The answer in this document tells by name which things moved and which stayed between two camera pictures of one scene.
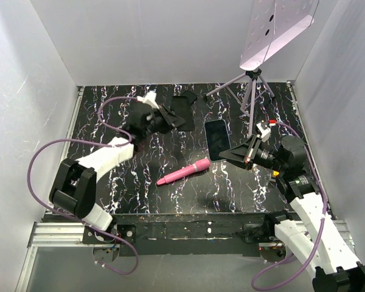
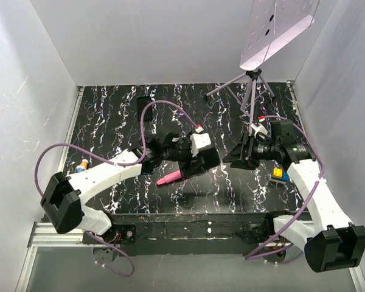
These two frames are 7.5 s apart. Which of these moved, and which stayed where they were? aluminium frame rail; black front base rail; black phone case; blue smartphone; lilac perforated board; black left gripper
Moved: blue smartphone; black phone case; black left gripper
Stayed: black front base rail; aluminium frame rail; lilac perforated board
